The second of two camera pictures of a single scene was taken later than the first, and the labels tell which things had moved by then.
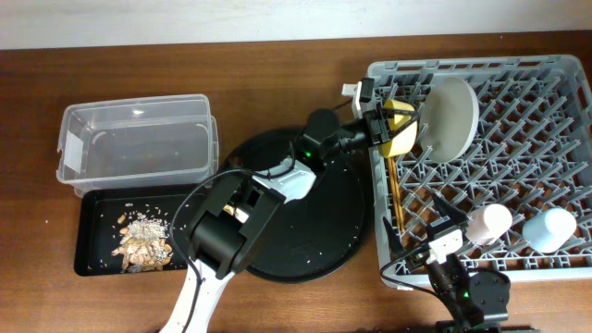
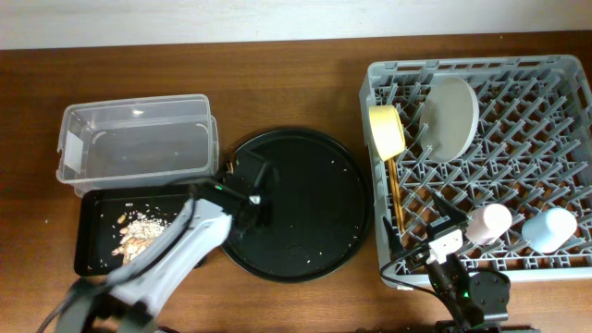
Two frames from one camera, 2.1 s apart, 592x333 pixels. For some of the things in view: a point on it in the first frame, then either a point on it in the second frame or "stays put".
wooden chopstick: [393, 188] stays put
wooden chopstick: [398, 189] stays put
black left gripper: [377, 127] to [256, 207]
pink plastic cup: [484, 226] stays put
